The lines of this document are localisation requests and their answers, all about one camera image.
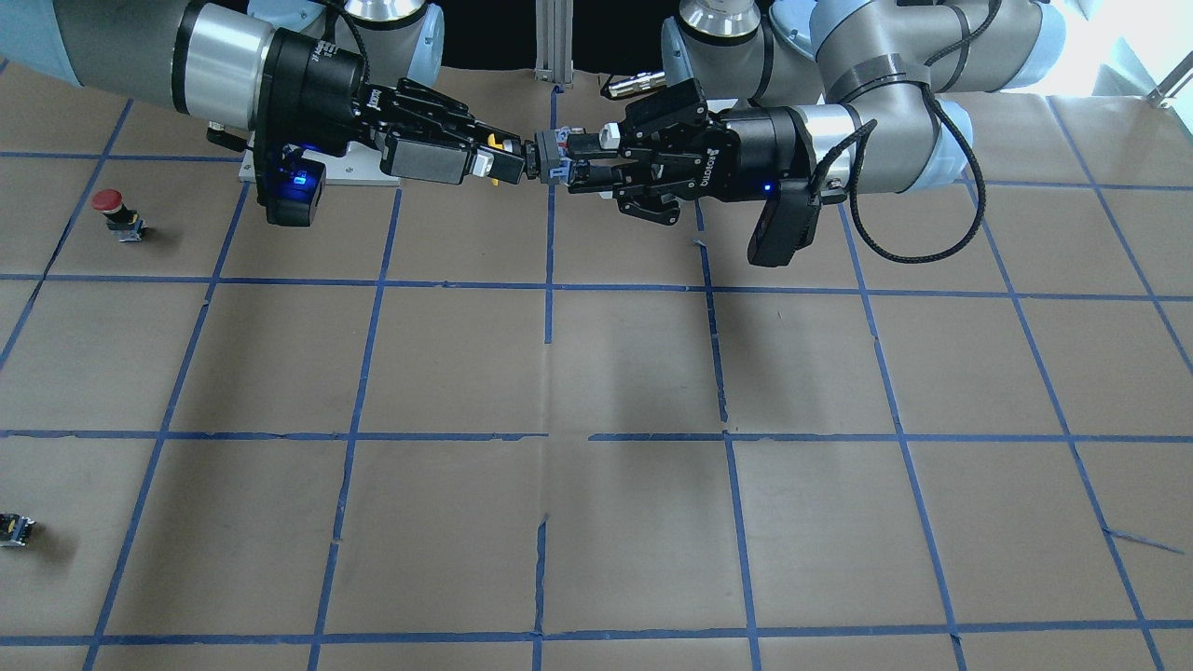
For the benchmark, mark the red push button switch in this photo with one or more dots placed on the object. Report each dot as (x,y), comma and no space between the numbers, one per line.
(126,224)

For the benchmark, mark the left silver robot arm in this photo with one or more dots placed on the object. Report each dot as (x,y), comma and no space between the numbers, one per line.
(807,104)

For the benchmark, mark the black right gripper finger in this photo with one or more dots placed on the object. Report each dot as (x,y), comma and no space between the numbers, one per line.
(472,134)
(450,163)

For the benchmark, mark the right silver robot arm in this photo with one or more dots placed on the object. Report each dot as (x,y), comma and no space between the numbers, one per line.
(206,58)

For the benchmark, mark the brown paper table cover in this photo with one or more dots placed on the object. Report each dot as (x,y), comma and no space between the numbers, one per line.
(505,427)

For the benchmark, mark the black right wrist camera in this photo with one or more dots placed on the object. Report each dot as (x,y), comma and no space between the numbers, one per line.
(292,187)

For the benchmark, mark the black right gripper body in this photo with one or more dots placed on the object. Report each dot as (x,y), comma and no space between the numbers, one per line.
(315,89)

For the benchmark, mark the yellow push button switch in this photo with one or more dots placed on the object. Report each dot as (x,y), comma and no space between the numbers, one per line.
(543,160)

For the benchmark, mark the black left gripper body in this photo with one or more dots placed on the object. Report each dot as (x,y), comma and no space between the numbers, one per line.
(753,149)

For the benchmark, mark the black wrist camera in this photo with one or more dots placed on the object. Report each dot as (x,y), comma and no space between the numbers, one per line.
(787,223)
(292,187)

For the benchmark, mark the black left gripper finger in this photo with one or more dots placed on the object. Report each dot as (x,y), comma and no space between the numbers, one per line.
(621,180)
(609,140)

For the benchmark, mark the aluminium frame post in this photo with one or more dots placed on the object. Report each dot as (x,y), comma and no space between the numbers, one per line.
(553,60)

